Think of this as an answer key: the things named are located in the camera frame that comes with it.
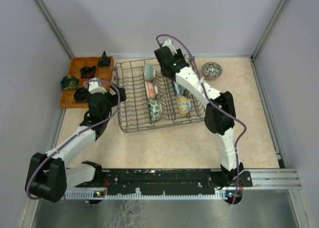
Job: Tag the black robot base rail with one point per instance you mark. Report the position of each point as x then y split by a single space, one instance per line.
164 184

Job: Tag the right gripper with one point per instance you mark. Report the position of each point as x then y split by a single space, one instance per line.
178 56

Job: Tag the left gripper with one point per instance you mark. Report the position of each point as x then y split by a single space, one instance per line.
114 97

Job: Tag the orange white patterned bowl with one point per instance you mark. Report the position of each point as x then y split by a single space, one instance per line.
151 90

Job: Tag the green leaf patterned bowl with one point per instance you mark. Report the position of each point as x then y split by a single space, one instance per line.
155 109

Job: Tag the dark speckled bowl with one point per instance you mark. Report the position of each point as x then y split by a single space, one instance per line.
211 70

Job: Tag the blue white floral bowl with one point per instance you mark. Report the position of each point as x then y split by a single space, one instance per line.
178 89

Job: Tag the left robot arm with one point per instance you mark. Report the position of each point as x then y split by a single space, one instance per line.
48 176

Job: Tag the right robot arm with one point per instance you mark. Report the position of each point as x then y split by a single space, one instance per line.
220 116

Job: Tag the yellow blue patterned bowl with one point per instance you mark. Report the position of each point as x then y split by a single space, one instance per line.
183 105

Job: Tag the grey wire dish rack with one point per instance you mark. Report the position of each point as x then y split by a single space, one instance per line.
134 114

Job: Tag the aluminium frame rail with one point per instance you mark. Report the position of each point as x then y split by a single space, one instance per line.
275 178

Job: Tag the pale green grid bowl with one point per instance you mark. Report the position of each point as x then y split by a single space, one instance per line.
149 73

